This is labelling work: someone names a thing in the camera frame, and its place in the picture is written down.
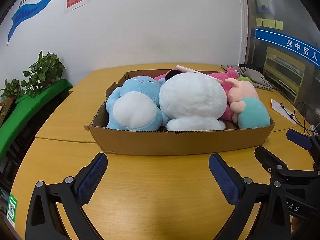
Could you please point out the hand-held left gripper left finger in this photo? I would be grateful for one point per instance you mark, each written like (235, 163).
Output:
(92, 180)

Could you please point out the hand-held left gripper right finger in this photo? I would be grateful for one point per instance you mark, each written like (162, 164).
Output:
(223, 180)

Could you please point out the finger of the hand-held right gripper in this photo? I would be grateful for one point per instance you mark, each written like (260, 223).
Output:
(270, 160)
(298, 139)

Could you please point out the pink pig plush toy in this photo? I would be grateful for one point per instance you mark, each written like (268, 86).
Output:
(250, 107)

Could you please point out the brown cardboard box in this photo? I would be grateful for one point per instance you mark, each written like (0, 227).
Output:
(175, 142)

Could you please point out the blue plush toy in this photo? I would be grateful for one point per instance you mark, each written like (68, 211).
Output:
(132, 105)

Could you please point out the white plush toy black ear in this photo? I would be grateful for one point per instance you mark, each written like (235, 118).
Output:
(192, 100)

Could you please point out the pink plush bear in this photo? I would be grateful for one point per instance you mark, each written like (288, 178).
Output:
(225, 86)

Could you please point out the yellow shelf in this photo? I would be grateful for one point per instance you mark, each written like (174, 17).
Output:
(282, 72)

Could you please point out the grey cloth bag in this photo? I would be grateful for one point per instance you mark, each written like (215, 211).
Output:
(257, 78)

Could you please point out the green code sticker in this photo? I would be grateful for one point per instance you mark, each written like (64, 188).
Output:
(12, 208)

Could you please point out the green cloth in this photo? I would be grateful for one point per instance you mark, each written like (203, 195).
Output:
(30, 107)

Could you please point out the blue band sign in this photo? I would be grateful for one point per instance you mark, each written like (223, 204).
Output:
(282, 40)

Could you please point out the small cardboard box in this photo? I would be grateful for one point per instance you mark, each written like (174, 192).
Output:
(6, 110)

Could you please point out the yellow sticky note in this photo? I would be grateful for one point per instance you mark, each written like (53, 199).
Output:
(272, 23)
(265, 23)
(259, 22)
(279, 24)

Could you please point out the pale flat strip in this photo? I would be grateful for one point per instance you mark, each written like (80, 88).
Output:
(187, 69)

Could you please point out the large potted green plant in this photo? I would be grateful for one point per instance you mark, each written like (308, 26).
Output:
(45, 70)

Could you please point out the small potted green plant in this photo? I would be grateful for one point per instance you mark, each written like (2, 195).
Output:
(12, 88)

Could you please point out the red wall sign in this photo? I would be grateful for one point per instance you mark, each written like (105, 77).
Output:
(77, 1)

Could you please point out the blue wave wall decal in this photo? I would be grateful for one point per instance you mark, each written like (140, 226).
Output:
(27, 11)

